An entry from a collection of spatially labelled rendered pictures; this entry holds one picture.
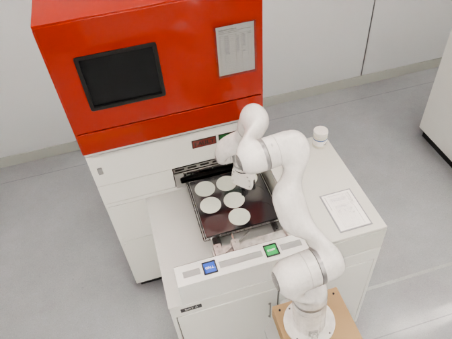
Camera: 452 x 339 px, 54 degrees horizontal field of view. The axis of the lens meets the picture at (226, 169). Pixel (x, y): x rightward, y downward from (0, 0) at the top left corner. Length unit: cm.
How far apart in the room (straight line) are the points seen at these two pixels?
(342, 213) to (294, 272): 65
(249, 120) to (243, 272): 68
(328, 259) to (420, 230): 190
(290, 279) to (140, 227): 123
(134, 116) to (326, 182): 91
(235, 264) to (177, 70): 80
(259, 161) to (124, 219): 120
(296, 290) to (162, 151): 98
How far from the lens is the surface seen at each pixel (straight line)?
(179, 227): 211
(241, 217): 201
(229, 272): 179
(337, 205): 200
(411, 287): 299
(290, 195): 134
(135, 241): 252
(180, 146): 206
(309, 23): 378
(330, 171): 213
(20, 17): 334
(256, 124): 137
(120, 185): 218
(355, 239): 194
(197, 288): 181
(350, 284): 227
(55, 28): 165
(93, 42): 167
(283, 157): 133
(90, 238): 327
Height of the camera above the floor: 249
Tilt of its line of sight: 46 degrees down
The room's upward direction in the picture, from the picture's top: 5 degrees counter-clockwise
